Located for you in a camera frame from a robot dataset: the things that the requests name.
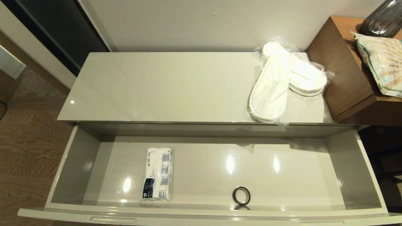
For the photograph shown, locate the dark glass sliding door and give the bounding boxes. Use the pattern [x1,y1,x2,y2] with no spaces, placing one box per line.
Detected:
[2,0,110,76]

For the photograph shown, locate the green-trimmed snack bag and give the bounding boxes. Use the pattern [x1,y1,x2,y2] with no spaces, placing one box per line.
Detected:
[352,31,402,98]

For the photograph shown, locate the brown wooden side table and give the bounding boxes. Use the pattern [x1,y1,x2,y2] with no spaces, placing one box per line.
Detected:
[307,16,402,126]

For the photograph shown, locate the glossy white cabinet drawer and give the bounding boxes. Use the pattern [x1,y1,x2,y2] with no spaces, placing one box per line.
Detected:
[17,124,402,226]

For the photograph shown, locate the white tissue packet blue print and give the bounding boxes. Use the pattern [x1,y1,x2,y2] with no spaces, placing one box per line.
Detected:
[141,148,174,201]

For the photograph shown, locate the dark ribbed glass vase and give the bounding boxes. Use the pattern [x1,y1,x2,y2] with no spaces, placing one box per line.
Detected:
[361,0,402,38]

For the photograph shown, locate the bagged white slippers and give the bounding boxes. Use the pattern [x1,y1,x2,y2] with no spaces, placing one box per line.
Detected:
[247,53,294,126]
[256,38,335,105]

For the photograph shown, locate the black tape roll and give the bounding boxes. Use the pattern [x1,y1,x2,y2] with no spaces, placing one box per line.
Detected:
[232,186,251,206]

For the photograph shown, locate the white box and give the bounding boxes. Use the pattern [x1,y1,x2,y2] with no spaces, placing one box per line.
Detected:
[0,46,25,79]

